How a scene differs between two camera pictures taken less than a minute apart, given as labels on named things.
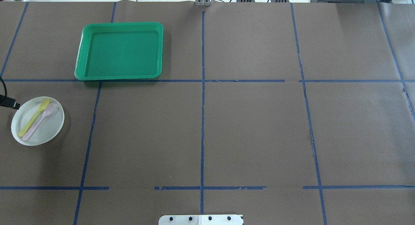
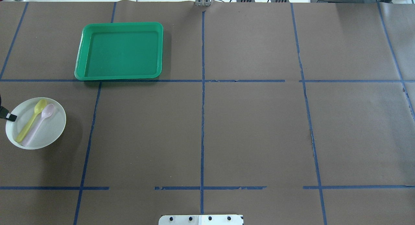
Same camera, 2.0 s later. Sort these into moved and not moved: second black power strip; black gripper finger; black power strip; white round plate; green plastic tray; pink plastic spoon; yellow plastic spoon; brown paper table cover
Moved: white round plate; yellow plastic spoon; pink plastic spoon; black gripper finger
Not moved: green plastic tray; black power strip; brown paper table cover; second black power strip
